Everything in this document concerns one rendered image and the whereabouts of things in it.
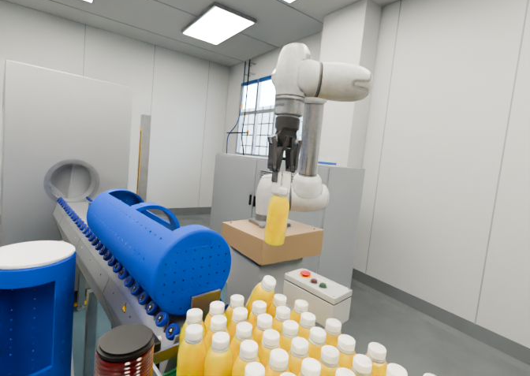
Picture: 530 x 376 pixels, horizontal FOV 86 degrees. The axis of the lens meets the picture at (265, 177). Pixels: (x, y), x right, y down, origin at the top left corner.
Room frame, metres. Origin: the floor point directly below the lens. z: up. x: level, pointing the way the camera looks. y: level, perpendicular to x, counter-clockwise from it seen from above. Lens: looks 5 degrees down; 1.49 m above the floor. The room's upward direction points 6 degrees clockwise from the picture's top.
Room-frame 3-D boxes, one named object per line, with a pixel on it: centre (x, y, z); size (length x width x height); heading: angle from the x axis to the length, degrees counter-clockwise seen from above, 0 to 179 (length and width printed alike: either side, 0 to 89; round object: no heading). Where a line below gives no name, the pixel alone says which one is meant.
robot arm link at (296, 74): (0.88, -0.07, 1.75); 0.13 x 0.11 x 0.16; 92
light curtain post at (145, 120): (2.16, 0.93, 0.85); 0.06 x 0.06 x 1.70; 43
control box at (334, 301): (0.90, -0.20, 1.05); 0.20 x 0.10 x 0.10; 43
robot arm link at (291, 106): (0.88, -0.05, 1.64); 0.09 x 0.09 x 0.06
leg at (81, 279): (2.38, 1.49, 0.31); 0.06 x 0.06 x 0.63; 43
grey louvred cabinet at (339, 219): (3.42, -0.09, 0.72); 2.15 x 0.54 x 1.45; 36
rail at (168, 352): (0.79, 0.09, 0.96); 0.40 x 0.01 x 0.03; 133
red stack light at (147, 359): (0.33, 0.15, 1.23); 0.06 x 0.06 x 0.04
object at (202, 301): (0.85, 0.15, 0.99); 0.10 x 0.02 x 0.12; 133
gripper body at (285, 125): (0.88, -0.05, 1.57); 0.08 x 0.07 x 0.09; 133
